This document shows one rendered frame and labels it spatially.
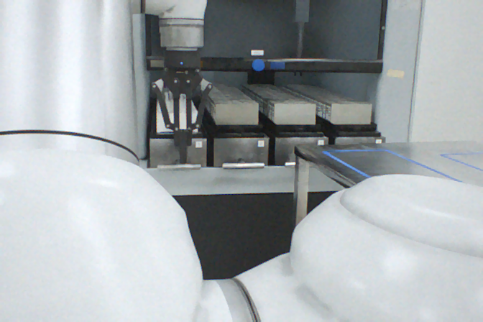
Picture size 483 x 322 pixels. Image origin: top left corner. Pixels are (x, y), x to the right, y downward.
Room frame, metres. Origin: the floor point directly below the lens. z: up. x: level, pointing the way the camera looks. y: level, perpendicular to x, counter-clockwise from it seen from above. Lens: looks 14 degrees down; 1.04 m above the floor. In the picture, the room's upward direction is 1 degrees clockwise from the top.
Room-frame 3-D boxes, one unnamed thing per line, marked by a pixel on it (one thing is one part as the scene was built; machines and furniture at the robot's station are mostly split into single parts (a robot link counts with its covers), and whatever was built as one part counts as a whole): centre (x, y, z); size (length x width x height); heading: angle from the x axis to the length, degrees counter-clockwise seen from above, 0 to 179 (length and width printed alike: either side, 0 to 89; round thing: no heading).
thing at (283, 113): (1.31, -0.14, 0.85); 0.12 x 0.02 x 0.06; 98
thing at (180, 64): (1.05, 0.12, 0.97); 0.08 x 0.07 x 0.09; 95
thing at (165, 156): (1.49, 0.20, 0.78); 0.73 x 0.14 x 0.09; 9
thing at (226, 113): (1.28, 0.01, 0.85); 0.12 x 0.02 x 0.06; 100
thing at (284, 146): (1.54, -0.10, 0.78); 0.73 x 0.14 x 0.09; 9
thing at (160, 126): (1.36, 0.18, 0.83); 0.30 x 0.10 x 0.06; 9
